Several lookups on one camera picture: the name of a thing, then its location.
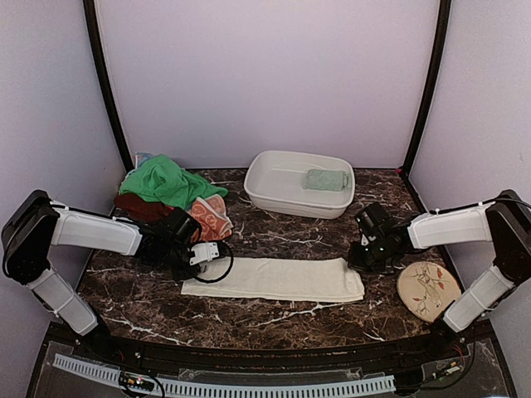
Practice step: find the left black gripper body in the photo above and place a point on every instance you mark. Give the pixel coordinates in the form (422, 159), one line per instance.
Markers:
(172, 258)

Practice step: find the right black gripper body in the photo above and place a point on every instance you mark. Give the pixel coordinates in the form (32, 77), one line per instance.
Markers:
(372, 259)

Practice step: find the mint green panda towel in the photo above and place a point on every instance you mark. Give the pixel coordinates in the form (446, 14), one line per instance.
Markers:
(325, 180)

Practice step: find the cream white towel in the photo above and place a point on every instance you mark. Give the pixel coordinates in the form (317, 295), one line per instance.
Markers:
(323, 281)

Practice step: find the white plastic basin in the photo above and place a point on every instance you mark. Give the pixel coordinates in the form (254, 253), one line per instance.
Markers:
(274, 182)

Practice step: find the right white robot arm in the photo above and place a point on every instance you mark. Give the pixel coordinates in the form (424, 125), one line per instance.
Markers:
(503, 221)

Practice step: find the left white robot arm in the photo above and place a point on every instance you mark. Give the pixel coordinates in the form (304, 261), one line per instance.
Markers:
(40, 223)

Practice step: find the dark red towel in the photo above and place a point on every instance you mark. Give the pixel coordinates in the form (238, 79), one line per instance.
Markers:
(140, 210)

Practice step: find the orange patterned towel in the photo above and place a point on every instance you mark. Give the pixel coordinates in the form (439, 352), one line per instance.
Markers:
(211, 214)

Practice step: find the round floral coaster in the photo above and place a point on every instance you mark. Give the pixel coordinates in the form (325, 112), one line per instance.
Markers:
(427, 289)

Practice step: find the bright green towel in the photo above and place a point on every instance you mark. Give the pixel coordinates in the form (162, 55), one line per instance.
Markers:
(160, 179)

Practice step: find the light blue cloth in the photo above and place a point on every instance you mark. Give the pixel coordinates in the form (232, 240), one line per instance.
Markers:
(140, 158)

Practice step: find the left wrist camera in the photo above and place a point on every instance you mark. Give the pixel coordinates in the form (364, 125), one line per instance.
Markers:
(203, 252)

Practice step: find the black front rail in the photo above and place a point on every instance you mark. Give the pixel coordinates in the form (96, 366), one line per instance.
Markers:
(289, 345)

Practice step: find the white slotted cable duct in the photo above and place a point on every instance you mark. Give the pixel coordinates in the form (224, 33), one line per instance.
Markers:
(216, 384)

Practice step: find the right black frame post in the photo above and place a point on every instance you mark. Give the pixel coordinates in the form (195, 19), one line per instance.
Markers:
(442, 23)

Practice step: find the black frame post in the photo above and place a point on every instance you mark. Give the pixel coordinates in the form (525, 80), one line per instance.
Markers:
(442, 23)
(97, 50)

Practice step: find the left black frame post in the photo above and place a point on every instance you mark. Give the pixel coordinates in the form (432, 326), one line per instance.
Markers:
(97, 50)

